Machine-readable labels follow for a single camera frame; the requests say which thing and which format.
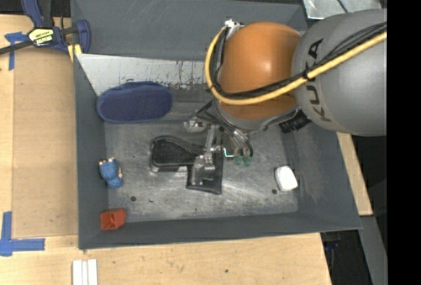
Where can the black cylinder on white bracket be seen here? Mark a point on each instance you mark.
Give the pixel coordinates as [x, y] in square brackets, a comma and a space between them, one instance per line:
[294, 122]

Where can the black flat square piece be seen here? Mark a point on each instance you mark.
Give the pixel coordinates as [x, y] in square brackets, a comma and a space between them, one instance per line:
[213, 183]

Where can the blue fabric slipper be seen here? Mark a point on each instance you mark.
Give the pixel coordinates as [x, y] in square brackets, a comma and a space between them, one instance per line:
[135, 102]

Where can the grey metal bin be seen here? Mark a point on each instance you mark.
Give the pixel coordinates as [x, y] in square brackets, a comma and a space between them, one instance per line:
[164, 208]

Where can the red small block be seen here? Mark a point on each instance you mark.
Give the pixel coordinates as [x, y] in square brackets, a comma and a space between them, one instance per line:
[112, 219]

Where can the white rounded block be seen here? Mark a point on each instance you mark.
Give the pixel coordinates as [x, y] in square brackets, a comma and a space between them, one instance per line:
[285, 178]

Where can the blue toy figure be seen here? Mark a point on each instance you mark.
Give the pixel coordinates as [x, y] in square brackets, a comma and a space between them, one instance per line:
[112, 173]

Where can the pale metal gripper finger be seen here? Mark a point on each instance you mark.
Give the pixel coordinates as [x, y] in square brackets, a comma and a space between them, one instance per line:
[210, 165]
[197, 171]

